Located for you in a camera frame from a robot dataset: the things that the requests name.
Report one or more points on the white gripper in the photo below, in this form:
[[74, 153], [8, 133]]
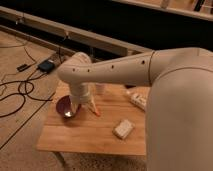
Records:
[[80, 94]]

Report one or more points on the white sponge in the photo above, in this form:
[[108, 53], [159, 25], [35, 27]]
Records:
[[123, 129]]

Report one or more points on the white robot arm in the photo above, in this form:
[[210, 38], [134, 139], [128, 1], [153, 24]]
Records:
[[179, 108]]

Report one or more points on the orange carrot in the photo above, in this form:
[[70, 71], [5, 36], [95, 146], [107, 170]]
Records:
[[97, 113]]

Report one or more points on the dark purple bowl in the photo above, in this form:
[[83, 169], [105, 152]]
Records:
[[63, 107]]

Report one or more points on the translucent plastic cup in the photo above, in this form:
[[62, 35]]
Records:
[[100, 88]]

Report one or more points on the wooden table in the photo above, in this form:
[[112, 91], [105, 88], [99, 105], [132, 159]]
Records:
[[88, 133]]

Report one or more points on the black power adapter box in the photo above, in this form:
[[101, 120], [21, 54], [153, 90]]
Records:
[[46, 66]]

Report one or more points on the white power strip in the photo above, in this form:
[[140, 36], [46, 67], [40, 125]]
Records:
[[138, 100]]

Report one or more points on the small black device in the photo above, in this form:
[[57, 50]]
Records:
[[22, 67]]

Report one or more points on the long wooden beam rail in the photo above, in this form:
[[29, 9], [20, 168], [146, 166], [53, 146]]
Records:
[[75, 34]]

